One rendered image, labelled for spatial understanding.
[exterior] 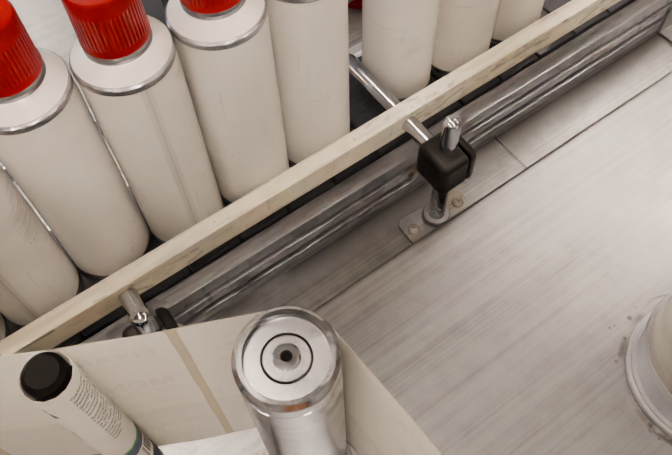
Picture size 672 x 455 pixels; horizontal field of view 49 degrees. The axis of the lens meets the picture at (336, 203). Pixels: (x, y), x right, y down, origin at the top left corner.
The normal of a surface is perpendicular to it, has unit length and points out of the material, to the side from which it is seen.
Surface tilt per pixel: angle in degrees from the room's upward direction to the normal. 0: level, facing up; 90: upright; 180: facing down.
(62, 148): 90
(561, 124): 0
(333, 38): 90
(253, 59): 90
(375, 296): 0
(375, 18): 90
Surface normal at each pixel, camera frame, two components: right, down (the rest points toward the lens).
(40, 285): 0.73, 0.58
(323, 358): -0.03, -0.52
